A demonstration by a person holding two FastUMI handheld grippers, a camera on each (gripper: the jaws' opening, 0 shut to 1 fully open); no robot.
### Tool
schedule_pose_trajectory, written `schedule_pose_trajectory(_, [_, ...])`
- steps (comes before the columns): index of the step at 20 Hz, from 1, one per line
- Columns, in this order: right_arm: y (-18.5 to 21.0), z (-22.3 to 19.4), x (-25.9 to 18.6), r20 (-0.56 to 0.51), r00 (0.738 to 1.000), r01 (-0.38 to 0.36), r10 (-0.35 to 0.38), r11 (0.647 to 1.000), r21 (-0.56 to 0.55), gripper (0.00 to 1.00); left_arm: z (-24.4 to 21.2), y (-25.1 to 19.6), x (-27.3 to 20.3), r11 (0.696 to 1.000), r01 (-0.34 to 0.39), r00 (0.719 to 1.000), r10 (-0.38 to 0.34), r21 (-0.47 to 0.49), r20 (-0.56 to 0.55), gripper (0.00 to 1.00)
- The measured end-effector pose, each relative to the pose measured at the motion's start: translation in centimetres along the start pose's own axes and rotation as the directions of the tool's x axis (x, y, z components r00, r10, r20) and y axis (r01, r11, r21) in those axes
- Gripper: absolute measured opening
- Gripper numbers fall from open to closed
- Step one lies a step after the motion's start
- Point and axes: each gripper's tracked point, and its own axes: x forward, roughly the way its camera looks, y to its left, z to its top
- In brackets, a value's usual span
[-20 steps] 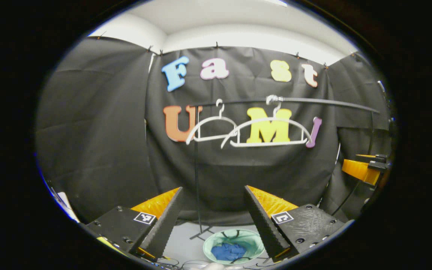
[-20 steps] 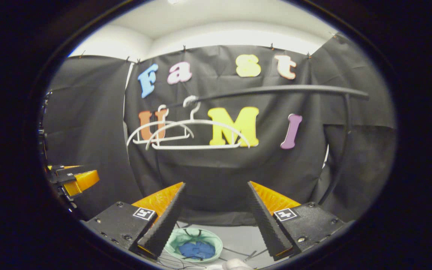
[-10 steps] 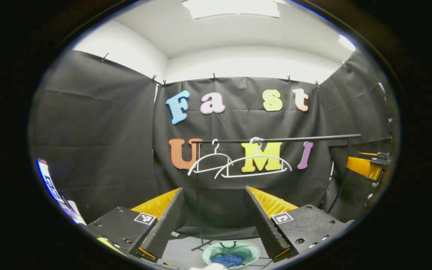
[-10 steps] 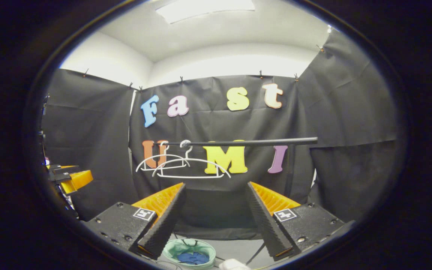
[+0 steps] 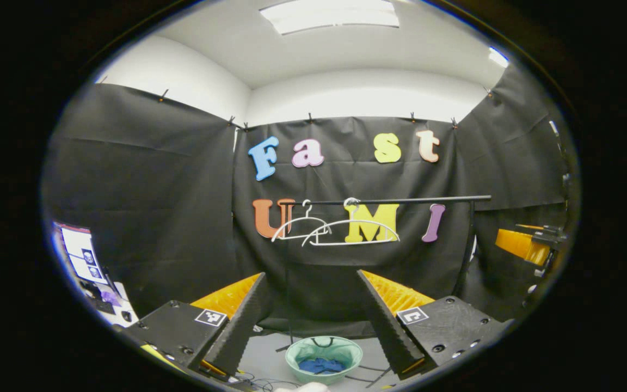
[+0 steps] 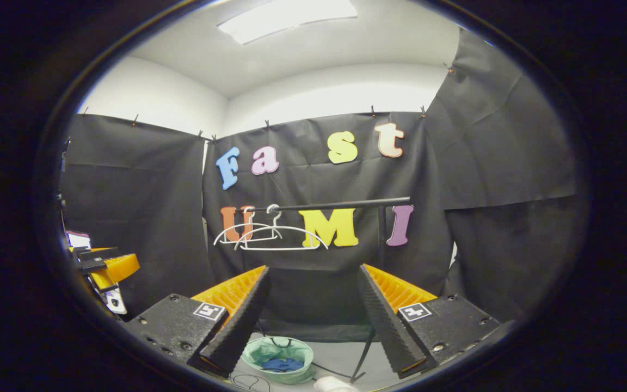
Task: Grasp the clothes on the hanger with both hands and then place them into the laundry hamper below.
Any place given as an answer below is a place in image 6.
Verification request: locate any black backdrop cloth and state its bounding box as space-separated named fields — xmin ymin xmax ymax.
xmin=59 ymin=27 xmax=589 ymax=341

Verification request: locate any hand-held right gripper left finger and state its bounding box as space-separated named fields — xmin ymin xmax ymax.
xmin=122 ymin=265 xmax=271 ymax=379

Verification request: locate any large ceiling light panel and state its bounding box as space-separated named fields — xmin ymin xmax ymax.
xmin=217 ymin=0 xmax=358 ymax=45

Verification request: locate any computer monitor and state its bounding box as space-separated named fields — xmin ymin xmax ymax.
xmin=66 ymin=230 xmax=92 ymax=250

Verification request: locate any white rounded object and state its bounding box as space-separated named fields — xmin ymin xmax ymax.
xmin=313 ymin=376 xmax=359 ymax=392

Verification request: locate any green laundry hamper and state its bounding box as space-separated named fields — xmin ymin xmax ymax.
xmin=241 ymin=336 xmax=315 ymax=385

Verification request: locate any white plastic hanger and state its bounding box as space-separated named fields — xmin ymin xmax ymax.
xmin=214 ymin=206 xmax=282 ymax=246
xmin=233 ymin=210 xmax=329 ymax=251

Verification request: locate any black clothes rail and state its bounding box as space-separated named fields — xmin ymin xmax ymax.
xmin=240 ymin=197 xmax=411 ymax=383

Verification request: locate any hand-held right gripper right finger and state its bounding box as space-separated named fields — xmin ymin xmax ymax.
xmin=356 ymin=264 xmax=503 ymax=381

